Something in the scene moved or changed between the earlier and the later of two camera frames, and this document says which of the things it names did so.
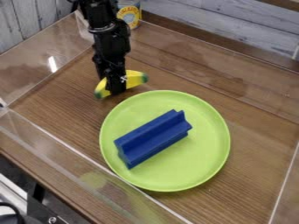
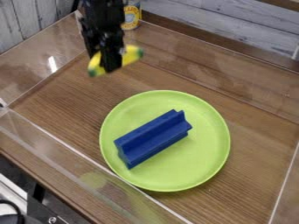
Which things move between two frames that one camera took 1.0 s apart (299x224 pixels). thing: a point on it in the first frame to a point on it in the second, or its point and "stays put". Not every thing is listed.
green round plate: (188, 161) stays put
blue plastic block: (154, 138) stays put
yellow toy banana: (135, 79) to (131, 54)
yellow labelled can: (131, 14) stays put
